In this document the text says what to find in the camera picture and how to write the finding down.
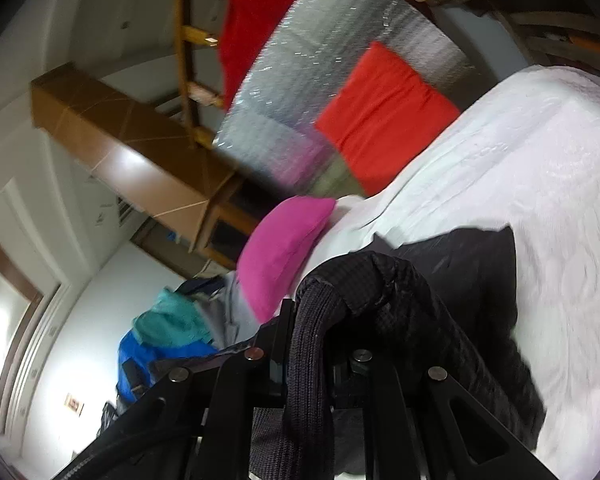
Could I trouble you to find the pink pillow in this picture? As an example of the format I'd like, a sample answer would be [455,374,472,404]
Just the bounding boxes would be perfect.
[236,196,337,322]

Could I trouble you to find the black puffer jacket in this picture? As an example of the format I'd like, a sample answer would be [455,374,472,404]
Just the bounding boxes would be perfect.
[249,226,548,480]

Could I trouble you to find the wooden shelf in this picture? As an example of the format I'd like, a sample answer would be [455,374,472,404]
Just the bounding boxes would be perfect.
[430,0,600,68]

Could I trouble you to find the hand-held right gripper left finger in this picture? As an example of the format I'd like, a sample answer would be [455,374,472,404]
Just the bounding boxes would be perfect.
[52,297,301,480]

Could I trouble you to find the white textured blanket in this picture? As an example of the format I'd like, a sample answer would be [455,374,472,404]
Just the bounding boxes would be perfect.
[325,64,600,480]

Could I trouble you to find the red pillow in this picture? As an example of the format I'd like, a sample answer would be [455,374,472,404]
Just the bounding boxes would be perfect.
[315,41,462,196]

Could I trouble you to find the teal jacket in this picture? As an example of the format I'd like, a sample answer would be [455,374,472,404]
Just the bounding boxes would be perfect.
[132,287,218,348]

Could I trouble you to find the silver foil insulation mat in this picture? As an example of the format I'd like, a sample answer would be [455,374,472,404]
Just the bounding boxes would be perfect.
[212,0,481,196]

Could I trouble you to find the red garment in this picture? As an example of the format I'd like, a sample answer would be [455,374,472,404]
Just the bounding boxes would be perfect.
[219,0,321,111]

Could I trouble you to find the blue jacket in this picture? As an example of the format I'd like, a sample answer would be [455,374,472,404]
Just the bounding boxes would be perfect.
[116,330,218,403]

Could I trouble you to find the wooden cabinet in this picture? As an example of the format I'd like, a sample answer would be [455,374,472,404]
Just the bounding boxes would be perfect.
[30,62,261,271]

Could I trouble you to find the grey coat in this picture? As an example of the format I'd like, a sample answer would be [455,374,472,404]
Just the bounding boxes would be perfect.
[200,270,273,351]

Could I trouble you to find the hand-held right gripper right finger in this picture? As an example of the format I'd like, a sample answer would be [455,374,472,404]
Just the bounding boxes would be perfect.
[330,347,558,480]

